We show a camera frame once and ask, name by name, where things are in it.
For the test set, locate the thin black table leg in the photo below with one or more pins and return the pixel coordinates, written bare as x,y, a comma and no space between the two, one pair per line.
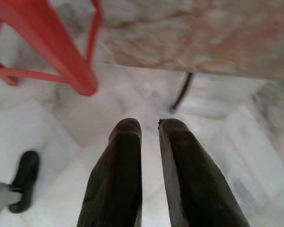
183,91

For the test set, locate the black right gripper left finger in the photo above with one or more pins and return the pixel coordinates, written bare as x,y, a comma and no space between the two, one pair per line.
116,184

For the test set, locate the marble pattern table board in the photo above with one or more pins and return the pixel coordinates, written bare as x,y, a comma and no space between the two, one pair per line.
191,35

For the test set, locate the black robot left foot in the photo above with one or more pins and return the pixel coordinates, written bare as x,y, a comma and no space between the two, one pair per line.
26,170

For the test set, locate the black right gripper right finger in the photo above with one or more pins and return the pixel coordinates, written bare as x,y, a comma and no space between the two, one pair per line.
194,189

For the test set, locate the red plastic stool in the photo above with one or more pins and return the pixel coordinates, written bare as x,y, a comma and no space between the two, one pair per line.
49,42

